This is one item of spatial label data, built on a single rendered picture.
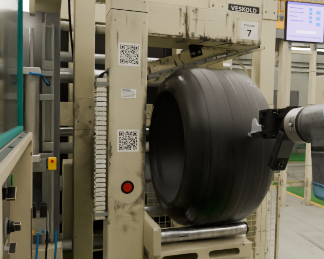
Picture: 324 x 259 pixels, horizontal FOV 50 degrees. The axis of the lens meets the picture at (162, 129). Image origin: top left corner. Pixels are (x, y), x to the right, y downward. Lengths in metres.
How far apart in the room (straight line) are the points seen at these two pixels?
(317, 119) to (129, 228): 0.73
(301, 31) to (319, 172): 4.57
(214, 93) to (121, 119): 0.32
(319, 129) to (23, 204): 0.68
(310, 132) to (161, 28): 0.87
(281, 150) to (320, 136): 0.18
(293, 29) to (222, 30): 3.68
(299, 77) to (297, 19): 7.35
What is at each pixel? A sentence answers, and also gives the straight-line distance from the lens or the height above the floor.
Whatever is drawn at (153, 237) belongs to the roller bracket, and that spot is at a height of 0.92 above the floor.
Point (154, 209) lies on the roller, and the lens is 1.47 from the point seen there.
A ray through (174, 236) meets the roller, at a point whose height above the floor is 0.90.
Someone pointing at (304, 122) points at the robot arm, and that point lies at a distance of 0.85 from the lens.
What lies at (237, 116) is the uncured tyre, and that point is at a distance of 1.11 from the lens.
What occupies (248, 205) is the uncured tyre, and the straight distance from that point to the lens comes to 1.21.
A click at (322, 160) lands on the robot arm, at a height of 1.22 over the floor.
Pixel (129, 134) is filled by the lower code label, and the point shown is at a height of 1.24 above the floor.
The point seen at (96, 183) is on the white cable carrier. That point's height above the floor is 1.08.
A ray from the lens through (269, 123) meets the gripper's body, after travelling 0.98.
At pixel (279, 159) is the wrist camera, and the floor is 1.20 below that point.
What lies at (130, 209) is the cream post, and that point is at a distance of 1.22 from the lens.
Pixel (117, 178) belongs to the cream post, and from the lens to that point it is 1.19.
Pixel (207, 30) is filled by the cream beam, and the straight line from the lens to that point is 1.59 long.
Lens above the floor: 1.32
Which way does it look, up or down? 3 degrees down
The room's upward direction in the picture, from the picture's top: 1 degrees clockwise
